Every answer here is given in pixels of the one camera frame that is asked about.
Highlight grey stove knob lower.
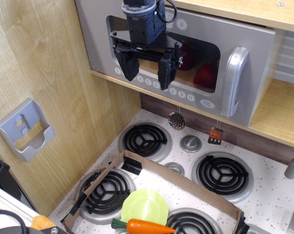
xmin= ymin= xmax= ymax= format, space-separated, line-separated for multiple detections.
xmin=165 ymin=162 xmax=184 ymax=176

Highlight orange toy carrot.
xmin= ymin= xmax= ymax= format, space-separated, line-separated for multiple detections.
xmin=111 ymin=218 xmax=176 ymax=234

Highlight black cable bottom left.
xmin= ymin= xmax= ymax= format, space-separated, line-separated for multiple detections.
xmin=0 ymin=209 xmax=28 ymax=234

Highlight orange toy spatula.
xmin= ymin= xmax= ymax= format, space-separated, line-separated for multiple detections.
xmin=208 ymin=120 xmax=223 ymax=145

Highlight silver microwave door handle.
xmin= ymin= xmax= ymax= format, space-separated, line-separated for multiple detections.
xmin=220 ymin=46 xmax=249 ymax=117

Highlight brown cardboard barrier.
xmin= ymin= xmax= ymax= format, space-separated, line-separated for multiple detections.
xmin=61 ymin=150 xmax=249 ymax=234

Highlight front left black burner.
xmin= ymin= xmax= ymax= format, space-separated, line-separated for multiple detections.
xmin=80 ymin=169 xmax=136 ymax=225

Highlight grey toy microwave door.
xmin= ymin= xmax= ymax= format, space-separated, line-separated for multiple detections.
xmin=76 ymin=0 xmax=278 ymax=126

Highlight grey stove knob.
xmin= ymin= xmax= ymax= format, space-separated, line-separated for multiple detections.
xmin=180 ymin=136 xmax=202 ymax=153
xmin=165 ymin=162 xmax=184 ymax=176

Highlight red toy apple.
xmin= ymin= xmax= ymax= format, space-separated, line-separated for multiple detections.
xmin=193 ymin=63 xmax=217 ymax=89
xmin=178 ymin=43 xmax=195 ymax=71

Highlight black burner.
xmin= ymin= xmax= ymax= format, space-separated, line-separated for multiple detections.
xmin=118 ymin=123 xmax=173 ymax=163
xmin=191 ymin=152 xmax=254 ymax=204
xmin=80 ymin=169 xmax=136 ymax=225
xmin=166 ymin=208 xmax=222 ymax=234

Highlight red toy apple front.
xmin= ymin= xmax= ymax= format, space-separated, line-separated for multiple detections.
xmin=193 ymin=63 xmax=217 ymax=89

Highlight front right black burner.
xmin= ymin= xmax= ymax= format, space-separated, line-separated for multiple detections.
xmin=166 ymin=208 xmax=222 ymax=234

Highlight back right black burner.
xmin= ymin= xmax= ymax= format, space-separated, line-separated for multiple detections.
xmin=191 ymin=152 xmax=254 ymax=204

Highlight grey wall phone holder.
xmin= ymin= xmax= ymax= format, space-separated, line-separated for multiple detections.
xmin=0 ymin=98 xmax=55 ymax=162

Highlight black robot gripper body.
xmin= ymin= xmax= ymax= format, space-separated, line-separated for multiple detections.
xmin=110 ymin=0 xmax=182 ymax=67

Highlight grey toy faucet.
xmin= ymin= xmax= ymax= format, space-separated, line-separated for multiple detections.
xmin=284 ymin=154 xmax=294 ymax=179

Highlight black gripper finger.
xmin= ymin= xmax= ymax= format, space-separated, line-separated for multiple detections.
xmin=158 ymin=50 xmax=176 ymax=90
xmin=114 ymin=50 xmax=139 ymax=81

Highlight red toy apple back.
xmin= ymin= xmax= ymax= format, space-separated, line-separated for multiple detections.
xmin=178 ymin=43 xmax=195 ymax=71

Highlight wooden toy kitchen shelf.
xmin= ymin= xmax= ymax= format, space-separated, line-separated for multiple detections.
xmin=91 ymin=0 xmax=294 ymax=147

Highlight light green toy plate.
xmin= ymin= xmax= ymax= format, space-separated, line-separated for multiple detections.
xmin=121 ymin=189 xmax=168 ymax=225

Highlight black device at left edge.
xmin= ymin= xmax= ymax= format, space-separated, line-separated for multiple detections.
xmin=0 ymin=160 xmax=21 ymax=200

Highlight orange object bottom left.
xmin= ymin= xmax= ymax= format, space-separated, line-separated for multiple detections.
xmin=30 ymin=215 xmax=55 ymax=231

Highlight silver toy slotted skimmer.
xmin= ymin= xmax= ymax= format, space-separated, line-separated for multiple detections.
xmin=168 ymin=106 xmax=185 ymax=131

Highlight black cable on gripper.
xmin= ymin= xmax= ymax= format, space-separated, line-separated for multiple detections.
xmin=156 ymin=0 xmax=178 ymax=24

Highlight back left black burner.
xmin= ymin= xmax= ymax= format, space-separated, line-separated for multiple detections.
xmin=118 ymin=123 xmax=173 ymax=163

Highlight grey stove knob upper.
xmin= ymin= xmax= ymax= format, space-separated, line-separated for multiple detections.
xmin=180 ymin=136 xmax=202 ymax=153

